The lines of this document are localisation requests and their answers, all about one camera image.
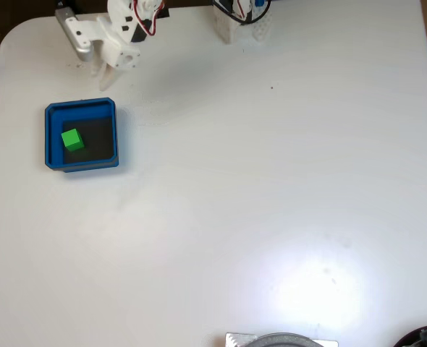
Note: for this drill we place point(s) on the black tape piece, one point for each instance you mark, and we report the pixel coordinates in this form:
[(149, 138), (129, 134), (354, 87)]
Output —
[(165, 13)]

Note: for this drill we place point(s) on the blue box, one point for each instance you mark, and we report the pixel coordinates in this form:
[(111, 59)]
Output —
[(52, 137)]

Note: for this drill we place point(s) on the green cube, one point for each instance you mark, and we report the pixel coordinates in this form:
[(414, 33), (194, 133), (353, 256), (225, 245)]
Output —
[(72, 140)]

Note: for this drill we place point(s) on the silver metal plate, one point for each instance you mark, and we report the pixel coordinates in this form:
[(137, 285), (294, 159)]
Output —
[(235, 340)]

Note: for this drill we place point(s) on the silver camera box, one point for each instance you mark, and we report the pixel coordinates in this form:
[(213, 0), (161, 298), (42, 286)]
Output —
[(84, 53)]

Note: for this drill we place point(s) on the grey round object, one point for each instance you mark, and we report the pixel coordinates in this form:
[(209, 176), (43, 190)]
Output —
[(286, 340)]

